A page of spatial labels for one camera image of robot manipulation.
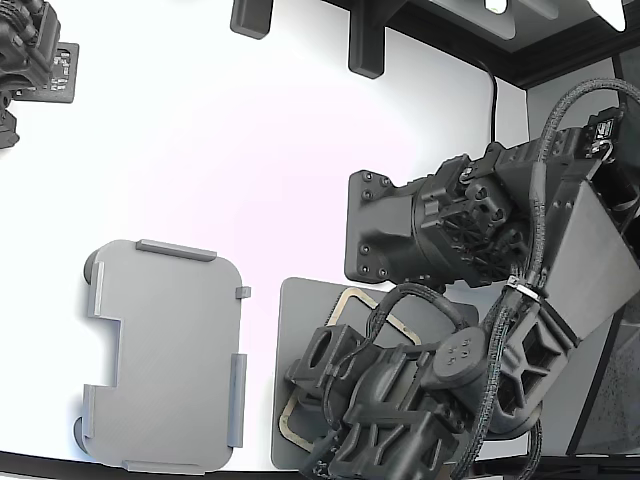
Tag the black circuit board plate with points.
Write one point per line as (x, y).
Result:
(67, 70)

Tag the gray holder with edge tabs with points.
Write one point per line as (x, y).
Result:
(170, 350)

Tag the black frame rail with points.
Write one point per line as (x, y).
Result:
(550, 62)

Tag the beige adhesive rectangular frame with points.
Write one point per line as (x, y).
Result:
(395, 322)

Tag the gray bracket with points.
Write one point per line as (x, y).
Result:
(250, 20)

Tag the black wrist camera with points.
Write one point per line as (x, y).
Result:
(342, 362)

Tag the black robot mechanism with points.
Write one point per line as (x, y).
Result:
(20, 45)

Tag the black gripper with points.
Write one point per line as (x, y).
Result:
(390, 400)

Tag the black bracket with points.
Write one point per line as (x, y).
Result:
(367, 45)

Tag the flat gray plate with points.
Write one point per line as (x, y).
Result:
(300, 320)

